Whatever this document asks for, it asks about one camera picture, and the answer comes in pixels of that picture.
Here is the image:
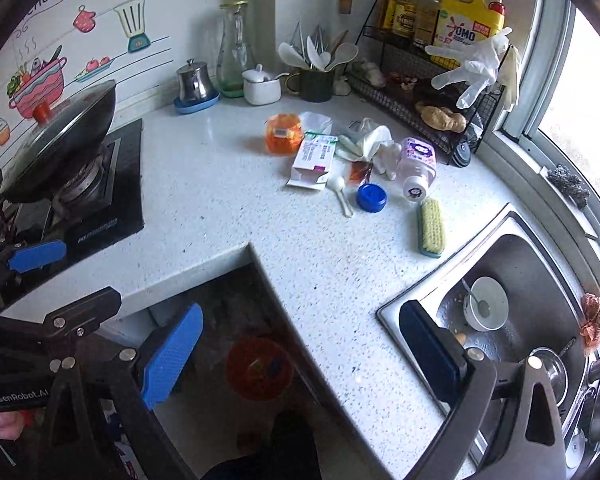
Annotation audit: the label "blue plastic tray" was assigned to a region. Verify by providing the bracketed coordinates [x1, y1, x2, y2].
[173, 91, 221, 115]

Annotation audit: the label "black wok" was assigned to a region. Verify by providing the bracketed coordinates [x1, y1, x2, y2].
[0, 85, 119, 204]

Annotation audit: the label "white paper towel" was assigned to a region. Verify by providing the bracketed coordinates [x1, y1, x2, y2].
[372, 130, 404, 181]

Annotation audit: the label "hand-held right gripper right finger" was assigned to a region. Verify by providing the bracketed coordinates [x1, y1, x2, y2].
[399, 300, 567, 480]

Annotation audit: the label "black crumpled bag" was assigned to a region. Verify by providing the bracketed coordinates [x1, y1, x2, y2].
[412, 80, 461, 108]

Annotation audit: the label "white plastic spatula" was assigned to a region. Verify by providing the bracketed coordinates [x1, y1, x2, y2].
[306, 35, 326, 71]

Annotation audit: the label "person's left hand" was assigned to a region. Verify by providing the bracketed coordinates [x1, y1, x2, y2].
[0, 409, 34, 441]

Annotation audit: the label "yellow label sauce bottle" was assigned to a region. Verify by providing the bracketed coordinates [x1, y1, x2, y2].
[392, 0, 426, 39]

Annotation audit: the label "orange mesh scrubber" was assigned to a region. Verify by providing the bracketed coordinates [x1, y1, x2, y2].
[580, 292, 600, 353]

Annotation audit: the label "large ginger root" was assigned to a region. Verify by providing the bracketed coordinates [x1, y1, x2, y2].
[422, 106, 467, 133]

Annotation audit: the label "glass wok lid red knob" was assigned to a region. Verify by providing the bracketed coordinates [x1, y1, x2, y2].
[2, 80, 117, 186]

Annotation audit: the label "white ceramic bowl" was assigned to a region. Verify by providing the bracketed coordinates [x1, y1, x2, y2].
[462, 276, 510, 332]

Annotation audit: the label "black round lid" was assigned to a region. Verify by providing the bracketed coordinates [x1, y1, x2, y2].
[450, 141, 476, 168]

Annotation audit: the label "white window frame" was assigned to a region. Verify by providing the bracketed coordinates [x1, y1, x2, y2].
[500, 0, 600, 241]

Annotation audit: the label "dark oil bottle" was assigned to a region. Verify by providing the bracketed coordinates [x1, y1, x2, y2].
[414, 0, 443, 48]

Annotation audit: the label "white ceramic condiment jar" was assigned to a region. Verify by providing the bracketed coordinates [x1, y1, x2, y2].
[242, 64, 284, 107]

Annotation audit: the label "black gas stove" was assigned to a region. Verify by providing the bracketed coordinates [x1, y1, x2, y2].
[0, 117, 146, 306]

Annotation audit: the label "stainless steel sink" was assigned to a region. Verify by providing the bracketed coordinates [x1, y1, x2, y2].
[376, 202, 600, 480]

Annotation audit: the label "yellow green scrub brush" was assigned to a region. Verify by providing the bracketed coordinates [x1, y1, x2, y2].
[416, 197, 447, 258]

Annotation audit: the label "dried chili peppers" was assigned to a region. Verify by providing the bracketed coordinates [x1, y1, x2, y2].
[385, 72, 416, 94]

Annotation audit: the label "stainless steel ladle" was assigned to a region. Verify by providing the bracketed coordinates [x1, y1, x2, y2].
[527, 337, 578, 406]

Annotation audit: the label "blue round lid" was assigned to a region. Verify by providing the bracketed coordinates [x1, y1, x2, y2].
[356, 182, 387, 212]

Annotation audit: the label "metal spoon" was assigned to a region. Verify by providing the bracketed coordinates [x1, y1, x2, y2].
[460, 280, 488, 312]

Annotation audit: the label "red plastic bin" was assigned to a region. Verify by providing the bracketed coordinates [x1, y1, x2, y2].
[225, 336, 295, 401]

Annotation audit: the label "brown sauce wrapper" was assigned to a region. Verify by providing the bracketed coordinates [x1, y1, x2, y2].
[347, 160, 373, 184]

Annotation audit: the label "clear bottle purple label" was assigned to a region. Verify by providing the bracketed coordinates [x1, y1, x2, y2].
[396, 136, 438, 202]

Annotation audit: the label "stainless steel lidded pot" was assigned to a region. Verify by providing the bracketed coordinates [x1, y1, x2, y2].
[176, 58, 218, 103]

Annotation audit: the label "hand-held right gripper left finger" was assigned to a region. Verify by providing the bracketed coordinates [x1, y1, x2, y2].
[40, 302, 204, 480]

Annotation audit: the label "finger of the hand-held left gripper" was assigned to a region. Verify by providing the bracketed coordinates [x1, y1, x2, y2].
[0, 287, 122, 347]
[0, 239, 67, 291]

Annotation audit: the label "white rice paddle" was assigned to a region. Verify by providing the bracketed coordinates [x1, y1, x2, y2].
[278, 42, 311, 68]

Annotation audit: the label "white plastic spoon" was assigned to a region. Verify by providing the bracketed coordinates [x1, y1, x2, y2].
[326, 175, 355, 218]

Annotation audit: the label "orange plastic cup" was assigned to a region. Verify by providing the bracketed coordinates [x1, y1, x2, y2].
[265, 113, 303, 156]

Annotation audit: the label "yellow detergent jug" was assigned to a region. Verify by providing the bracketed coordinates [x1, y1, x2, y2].
[432, 0, 509, 68]

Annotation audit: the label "clear plastic wrapper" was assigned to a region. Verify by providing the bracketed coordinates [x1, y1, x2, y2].
[300, 111, 333, 136]

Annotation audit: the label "white spoons and utensils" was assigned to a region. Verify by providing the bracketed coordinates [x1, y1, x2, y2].
[290, 22, 327, 58]

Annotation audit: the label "steel wool scrubber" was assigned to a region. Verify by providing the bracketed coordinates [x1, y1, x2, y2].
[546, 164, 592, 209]

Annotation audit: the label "dark green enamel mug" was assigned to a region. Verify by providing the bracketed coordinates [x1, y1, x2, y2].
[286, 66, 336, 103]

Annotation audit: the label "person's dark trousers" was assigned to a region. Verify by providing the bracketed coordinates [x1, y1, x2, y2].
[200, 410, 323, 480]

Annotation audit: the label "glass carafe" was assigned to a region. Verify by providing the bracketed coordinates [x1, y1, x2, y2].
[216, 1, 256, 92]

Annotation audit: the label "kitchen cartoon wall sticker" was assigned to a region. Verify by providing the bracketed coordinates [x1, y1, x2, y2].
[0, 0, 176, 171]

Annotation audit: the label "white pink cardboard box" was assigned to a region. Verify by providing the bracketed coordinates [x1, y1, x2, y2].
[286, 132, 338, 191]

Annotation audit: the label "black wire rack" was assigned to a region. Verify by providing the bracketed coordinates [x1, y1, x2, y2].
[347, 0, 513, 166]

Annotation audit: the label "cream plastic bag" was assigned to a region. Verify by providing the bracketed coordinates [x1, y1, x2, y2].
[337, 117, 393, 162]

